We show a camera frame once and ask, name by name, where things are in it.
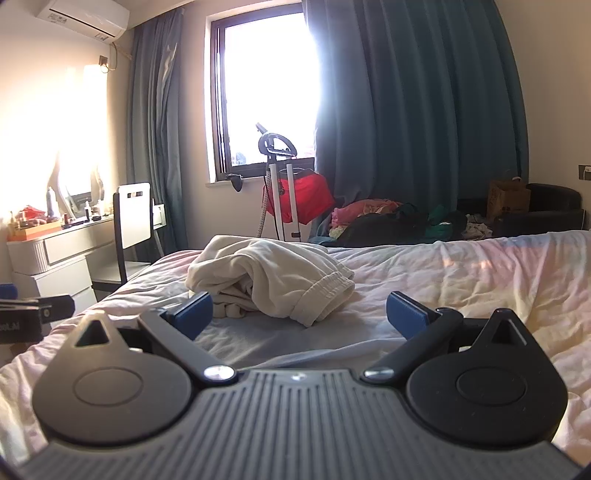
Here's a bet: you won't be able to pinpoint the white garment steamer stand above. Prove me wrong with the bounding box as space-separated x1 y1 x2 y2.
255 123 311 244

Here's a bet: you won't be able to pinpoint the white chair with black frame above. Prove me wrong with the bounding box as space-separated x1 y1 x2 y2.
89 182 165 302

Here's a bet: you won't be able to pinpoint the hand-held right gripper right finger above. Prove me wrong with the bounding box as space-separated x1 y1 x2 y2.
362 291 539 384

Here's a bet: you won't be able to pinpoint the bed with pale pink sheet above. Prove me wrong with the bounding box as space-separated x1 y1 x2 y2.
0 229 591 464

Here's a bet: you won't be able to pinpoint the pink clothing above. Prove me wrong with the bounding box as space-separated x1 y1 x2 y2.
329 198 403 230

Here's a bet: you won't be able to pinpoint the brown cardboard box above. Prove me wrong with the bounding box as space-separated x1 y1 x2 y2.
486 177 532 220

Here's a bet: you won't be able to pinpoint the white patterned cloth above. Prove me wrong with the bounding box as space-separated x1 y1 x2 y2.
463 220 498 240

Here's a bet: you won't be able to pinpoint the black sofa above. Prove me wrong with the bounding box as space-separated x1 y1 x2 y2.
456 183 585 239

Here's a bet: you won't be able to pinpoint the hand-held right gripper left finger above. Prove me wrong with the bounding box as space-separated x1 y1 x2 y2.
69 291 239 384

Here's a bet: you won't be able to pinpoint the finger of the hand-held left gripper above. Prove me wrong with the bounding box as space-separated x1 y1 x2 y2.
0 285 75 321

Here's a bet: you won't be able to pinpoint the row of cosmetic bottles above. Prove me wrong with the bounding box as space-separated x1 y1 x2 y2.
46 186 114 230

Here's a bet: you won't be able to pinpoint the orange tray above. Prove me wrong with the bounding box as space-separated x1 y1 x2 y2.
6 220 64 243

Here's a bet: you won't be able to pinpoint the white dresser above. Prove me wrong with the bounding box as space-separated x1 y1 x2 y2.
6 214 119 325

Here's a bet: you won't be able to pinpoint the red cloth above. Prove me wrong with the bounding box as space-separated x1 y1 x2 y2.
264 172 336 228

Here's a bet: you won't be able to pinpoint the dark-framed window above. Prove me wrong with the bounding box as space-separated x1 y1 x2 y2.
205 11 325 186

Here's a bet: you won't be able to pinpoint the cream pants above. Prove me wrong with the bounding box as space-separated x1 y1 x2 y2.
185 234 356 328

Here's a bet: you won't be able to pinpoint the wide teal curtain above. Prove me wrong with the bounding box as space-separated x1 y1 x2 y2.
302 0 530 234

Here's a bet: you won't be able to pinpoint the narrow blue-grey curtain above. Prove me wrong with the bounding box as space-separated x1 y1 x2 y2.
126 8 216 260

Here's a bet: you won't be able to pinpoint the white air conditioner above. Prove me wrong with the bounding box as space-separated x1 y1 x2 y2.
34 0 130 44

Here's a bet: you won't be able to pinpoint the green clothing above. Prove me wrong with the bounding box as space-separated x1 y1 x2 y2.
396 202 468 241

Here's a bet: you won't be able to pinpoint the black clothing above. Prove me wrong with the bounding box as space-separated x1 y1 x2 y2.
336 211 431 248

